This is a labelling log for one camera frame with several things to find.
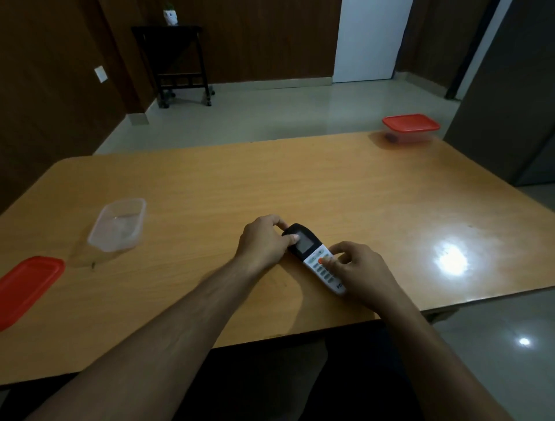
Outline person's left hand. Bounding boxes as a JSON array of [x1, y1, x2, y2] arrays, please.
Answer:
[[234, 213, 301, 273]]

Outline person's right forearm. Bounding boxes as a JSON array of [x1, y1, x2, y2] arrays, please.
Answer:
[[379, 301, 517, 421]]

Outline low wooden table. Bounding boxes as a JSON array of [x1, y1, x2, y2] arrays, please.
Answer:
[[0, 131, 555, 387]]

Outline small clear plastic container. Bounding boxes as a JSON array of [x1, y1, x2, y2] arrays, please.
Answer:
[[87, 197, 148, 253]]

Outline grey refrigerator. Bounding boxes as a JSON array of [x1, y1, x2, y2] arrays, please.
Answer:
[[443, 0, 555, 187]]

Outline large clear plastic container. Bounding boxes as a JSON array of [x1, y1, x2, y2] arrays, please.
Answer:
[[383, 125, 436, 145]]

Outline white door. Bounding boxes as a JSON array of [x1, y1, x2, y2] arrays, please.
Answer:
[[332, 0, 414, 84]]

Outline black side table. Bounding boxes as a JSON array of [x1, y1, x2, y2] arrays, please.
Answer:
[[131, 25, 216, 109]]

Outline small red lid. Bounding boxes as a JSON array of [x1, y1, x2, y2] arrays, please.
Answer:
[[0, 256, 66, 333]]

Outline person's right hand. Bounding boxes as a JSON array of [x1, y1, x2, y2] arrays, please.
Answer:
[[317, 241, 413, 323]]

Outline person's legs in dark trousers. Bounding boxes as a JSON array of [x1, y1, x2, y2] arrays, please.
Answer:
[[0, 323, 417, 421]]

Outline person's left forearm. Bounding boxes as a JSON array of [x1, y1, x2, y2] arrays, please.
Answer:
[[25, 256, 261, 421]]

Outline large red lid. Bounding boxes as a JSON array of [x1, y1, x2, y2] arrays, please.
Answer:
[[382, 113, 442, 133]]

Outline white remote control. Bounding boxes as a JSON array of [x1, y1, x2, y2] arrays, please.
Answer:
[[282, 223, 347, 296]]

